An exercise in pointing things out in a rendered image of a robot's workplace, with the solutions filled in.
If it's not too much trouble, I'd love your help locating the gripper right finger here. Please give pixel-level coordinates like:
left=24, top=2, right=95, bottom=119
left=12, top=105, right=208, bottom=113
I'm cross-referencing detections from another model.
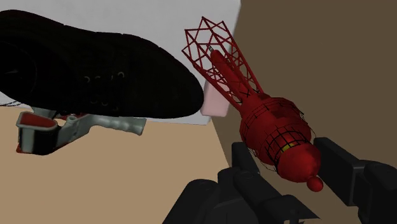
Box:
left=312, top=136, right=397, bottom=224

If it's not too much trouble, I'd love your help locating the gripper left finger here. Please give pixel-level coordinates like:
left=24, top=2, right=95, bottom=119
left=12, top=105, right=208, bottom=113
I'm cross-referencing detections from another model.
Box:
left=217, top=141, right=320, bottom=224

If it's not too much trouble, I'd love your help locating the red lattice tower toy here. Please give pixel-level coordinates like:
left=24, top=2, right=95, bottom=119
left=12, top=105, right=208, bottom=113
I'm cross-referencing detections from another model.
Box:
left=181, top=16, right=324, bottom=193

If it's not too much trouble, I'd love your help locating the pink block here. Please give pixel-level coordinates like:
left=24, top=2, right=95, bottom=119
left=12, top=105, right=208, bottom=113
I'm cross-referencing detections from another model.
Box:
left=200, top=81, right=231, bottom=118

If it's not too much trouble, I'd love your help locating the black lace-up shoe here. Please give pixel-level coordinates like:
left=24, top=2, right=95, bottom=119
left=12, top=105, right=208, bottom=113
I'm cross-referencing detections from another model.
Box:
left=0, top=9, right=205, bottom=120

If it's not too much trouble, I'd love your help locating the grey and red clamp tool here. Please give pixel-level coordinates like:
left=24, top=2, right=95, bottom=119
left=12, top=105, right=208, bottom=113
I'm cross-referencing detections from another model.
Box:
left=15, top=106, right=147, bottom=156

